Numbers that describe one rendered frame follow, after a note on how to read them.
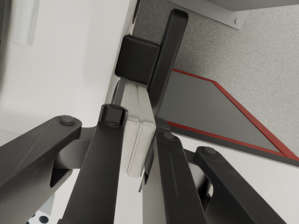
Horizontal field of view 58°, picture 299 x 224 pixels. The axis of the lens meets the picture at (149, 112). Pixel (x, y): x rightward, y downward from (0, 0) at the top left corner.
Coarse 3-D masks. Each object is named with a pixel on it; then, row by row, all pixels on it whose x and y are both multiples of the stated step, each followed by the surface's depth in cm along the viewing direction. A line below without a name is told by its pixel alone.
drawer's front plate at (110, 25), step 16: (112, 0) 15; (128, 0) 15; (96, 16) 15; (112, 16) 15; (128, 16) 16; (96, 32) 15; (112, 32) 15; (128, 32) 20; (96, 48) 15; (112, 48) 15; (96, 64) 16; (112, 64) 16; (80, 80) 16; (96, 80) 16; (112, 80) 18; (80, 96) 16; (96, 96) 16; (112, 96) 22; (80, 112) 17; (96, 112) 17; (64, 192) 18; (64, 208) 19
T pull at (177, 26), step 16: (176, 16) 16; (176, 32) 17; (128, 48) 17; (144, 48) 17; (160, 48) 17; (176, 48) 17; (128, 64) 17; (144, 64) 17; (160, 64) 17; (144, 80) 18; (160, 80) 18; (160, 96) 18
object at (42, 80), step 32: (64, 0) 23; (96, 0) 23; (64, 32) 24; (0, 64) 25; (32, 64) 25; (64, 64) 25; (0, 96) 26; (32, 96) 26; (64, 96) 26; (0, 128) 27; (32, 128) 27
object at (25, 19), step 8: (24, 0) 22; (32, 0) 22; (16, 8) 22; (24, 8) 22; (32, 8) 22; (16, 16) 22; (24, 16) 22; (32, 16) 23; (16, 24) 23; (24, 24) 23; (32, 24) 23; (16, 32) 23; (24, 32) 23; (32, 32) 23; (16, 40) 23; (24, 40) 23; (32, 40) 24
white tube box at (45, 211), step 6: (48, 204) 36; (42, 210) 35; (48, 210) 36; (36, 216) 35; (42, 216) 37; (48, 216) 35; (30, 222) 36; (36, 222) 36; (42, 222) 36; (48, 222) 36
